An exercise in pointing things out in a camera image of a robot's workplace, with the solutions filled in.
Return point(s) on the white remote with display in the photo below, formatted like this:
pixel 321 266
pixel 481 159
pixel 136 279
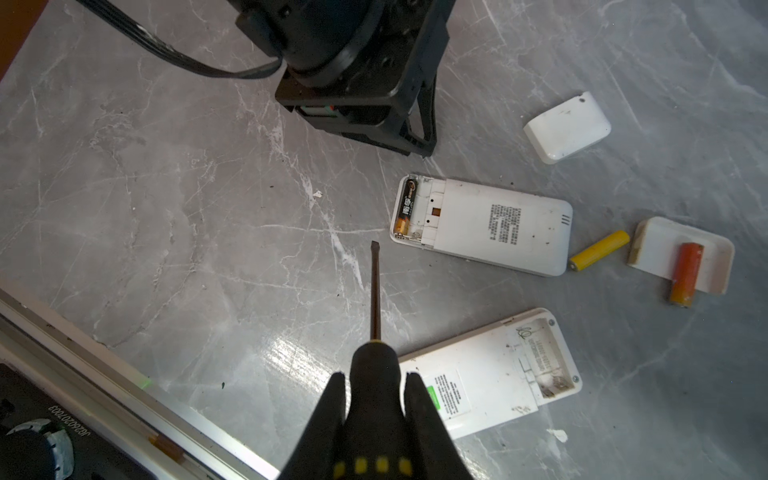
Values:
pixel 496 226

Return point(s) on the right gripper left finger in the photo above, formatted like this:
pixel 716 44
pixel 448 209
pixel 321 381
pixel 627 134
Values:
pixel 313 456

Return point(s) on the aluminium rail frame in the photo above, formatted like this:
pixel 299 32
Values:
pixel 115 400

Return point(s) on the black yellow screwdriver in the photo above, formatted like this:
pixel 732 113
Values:
pixel 375 439

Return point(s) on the yellow AA battery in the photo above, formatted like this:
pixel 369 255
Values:
pixel 598 250

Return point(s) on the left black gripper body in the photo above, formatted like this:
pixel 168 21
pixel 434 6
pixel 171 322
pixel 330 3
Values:
pixel 362 70

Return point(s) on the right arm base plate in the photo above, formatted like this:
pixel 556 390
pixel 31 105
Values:
pixel 41 440

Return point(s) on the small white paper scrap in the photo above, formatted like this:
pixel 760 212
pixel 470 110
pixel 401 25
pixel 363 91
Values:
pixel 559 434

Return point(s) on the white remote control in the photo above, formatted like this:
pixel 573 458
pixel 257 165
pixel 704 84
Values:
pixel 496 373

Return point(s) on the orange AA battery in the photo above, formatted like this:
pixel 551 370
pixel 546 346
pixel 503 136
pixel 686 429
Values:
pixel 685 274

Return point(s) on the black gold AA battery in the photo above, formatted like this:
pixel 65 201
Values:
pixel 405 208

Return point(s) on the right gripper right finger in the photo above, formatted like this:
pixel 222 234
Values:
pixel 433 450

